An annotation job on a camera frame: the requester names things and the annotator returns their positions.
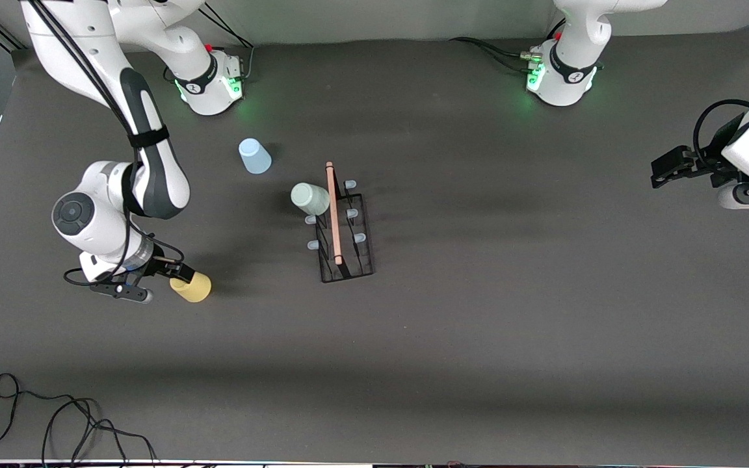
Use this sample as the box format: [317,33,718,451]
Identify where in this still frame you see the yellow plastic cup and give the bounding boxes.
[169,270,213,304]

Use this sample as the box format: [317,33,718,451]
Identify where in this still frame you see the pale green plastic cup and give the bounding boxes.
[291,183,331,216]

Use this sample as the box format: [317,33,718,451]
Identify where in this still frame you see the black wire cup holder rack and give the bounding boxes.
[305,161,375,284]

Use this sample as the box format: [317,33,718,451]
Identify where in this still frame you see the pale blue plastic cup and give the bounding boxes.
[238,138,272,175]

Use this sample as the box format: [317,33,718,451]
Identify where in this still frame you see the dark grey table mat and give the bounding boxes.
[0,23,749,463]

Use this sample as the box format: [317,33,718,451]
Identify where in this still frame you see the black velcro strap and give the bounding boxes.
[127,126,171,149]

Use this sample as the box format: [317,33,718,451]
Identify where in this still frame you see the black arm base cable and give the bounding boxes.
[163,3,255,85]
[449,37,538,73]

